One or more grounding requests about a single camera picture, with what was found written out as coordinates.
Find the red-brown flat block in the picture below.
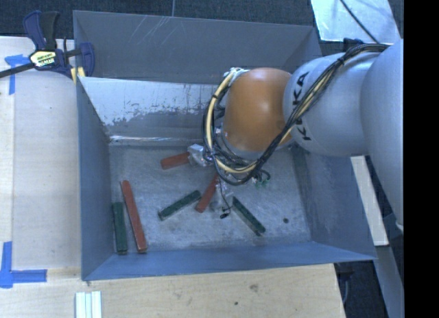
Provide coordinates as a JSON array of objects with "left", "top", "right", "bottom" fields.
[
  {"left": 119, "top": 180, "right": 149, "bottom": 254},
  {"left": 194, "top": 172, "right": 221, "bottom": 214},
  {"left": 160, "top": 151, "right": 192, "bottom": 171}
]

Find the dark green flat block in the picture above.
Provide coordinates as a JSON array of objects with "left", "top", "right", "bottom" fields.
[
  {"left": 231, "top": 196, "right": 267, "bottom": 238},
  {"left": 157, "top": 189, "right": 203, "bottom": 222},
  {"left": 111, "top": 201, "right": 130, "bottom": 256}
]

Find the grey metal bin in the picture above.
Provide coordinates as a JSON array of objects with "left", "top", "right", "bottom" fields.
[{"left": 72, "top": 10, "right": 379, "bottom": 282}]

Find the pale wood flat board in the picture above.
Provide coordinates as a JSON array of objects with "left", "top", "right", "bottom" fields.
[{"left": 12, "top": 69, "right": 84, "bottom": 271}]

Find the black cylinder on white bracket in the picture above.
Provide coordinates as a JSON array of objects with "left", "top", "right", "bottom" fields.
[{"left": 209, "top": 181, "right": 236, "bottom": 220}]

